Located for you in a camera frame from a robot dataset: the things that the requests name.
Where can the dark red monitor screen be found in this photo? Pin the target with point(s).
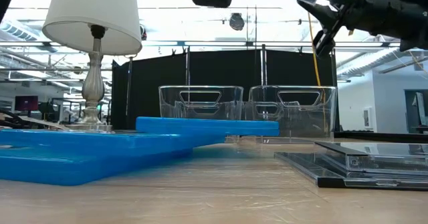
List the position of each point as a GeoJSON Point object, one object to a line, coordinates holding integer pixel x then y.
{"type": "Point", "coordinates": [26, 103]}

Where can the clear plastic bin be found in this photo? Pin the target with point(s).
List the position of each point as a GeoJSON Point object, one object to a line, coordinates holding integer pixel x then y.
{"type": "Point", "coordinates": [167, 100]}
{"type": "Point", "coordinates": [301, 117]}

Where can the silver backdrop pole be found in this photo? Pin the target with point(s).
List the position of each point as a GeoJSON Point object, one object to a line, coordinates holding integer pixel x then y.
{"type": "Point", "coordinates": [188, 67]}
{"type": "Point", "coordinates": [263, 67]}

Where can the blue jewel case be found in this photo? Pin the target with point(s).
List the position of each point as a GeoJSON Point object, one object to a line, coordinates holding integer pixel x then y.
{"type": "Point", "coordinates": [207, 127]}
{"type": "Point", "coordinates": [67, 170]}

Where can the black aluminium table frame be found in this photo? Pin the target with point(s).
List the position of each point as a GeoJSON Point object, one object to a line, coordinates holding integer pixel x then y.
{"type": "Point", "coordinates": [384, 137]}

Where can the white framed wall sign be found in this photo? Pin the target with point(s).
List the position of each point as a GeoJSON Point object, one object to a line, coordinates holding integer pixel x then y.
{"type": "Point", "coordinates": [368, 117]}

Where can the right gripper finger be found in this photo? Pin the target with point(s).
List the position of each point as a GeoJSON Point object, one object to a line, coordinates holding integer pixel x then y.
{"type": "Point", "coordinates": [322, 15]}

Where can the white shade table lamp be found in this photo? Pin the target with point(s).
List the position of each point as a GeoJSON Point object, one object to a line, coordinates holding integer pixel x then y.
{"type": "Point", "coordinates": [93, 16]}

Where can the stack of blue packets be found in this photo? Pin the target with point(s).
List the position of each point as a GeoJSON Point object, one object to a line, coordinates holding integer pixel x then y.
{"type": "Point", "coordinates": [100, 140]}

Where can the round dark hanging fixture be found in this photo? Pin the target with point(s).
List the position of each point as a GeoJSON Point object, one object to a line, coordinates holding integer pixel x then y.
{"type": "Point", "coordinates": [236, 21]}

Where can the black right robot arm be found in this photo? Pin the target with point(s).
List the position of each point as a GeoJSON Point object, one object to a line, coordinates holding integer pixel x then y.
{"type": "Point", "coordinates": [418, 23]}

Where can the black curtain backdrop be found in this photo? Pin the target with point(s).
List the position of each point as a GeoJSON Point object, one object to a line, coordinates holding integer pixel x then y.
{"type": "Point", "coordinates": [217, 70]}

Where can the clear black jewel case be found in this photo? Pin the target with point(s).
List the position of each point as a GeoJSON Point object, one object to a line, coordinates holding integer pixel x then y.
{"type": "Point", "coordinates": [384, 150]}
{"type": "Point", "coordinates": [301, 167]}

